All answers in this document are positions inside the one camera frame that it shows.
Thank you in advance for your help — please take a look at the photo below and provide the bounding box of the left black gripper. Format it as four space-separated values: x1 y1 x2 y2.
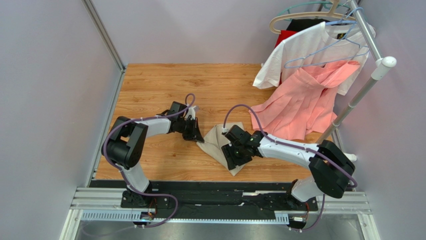
177 117 204 143

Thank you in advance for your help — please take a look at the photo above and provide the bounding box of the beige cloth napkin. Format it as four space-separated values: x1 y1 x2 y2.
196 123 245 177

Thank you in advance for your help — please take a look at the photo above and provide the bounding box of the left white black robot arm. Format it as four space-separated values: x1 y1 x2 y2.
101 101 205 208

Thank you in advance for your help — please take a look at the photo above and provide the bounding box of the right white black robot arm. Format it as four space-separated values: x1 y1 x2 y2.
221 124 356 210

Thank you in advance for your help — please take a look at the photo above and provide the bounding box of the pink pleated garment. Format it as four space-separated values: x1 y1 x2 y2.
250 60 361 140

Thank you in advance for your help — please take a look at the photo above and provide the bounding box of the red garment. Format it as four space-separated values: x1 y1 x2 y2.
274 29 298 86

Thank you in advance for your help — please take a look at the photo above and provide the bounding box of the black garment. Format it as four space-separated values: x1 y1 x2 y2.
286 18 328 32

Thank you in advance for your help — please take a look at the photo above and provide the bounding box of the green hanger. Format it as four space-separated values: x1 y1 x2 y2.
276 0 333 17

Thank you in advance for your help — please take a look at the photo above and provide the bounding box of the white t-shirt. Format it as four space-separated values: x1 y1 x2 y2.
252 22 369 89

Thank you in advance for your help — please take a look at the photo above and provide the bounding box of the beige wooden hanger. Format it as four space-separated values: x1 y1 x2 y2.
269 0 361 34

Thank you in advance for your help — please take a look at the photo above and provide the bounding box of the white metal clothes rack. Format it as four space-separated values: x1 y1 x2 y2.
317 0 398 163

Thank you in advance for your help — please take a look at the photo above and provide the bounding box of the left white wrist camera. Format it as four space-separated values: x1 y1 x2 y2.
184 105 199 120

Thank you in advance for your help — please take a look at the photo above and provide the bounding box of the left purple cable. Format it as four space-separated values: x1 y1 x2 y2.
101 93 197 229

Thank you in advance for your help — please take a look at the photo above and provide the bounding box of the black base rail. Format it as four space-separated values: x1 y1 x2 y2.
89 180 326 221

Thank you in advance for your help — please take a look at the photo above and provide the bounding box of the blue wire hanger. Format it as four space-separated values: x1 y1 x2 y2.
284 7 370 69

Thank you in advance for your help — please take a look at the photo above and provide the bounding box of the aluminium frame post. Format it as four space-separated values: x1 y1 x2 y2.
82 0 126 73

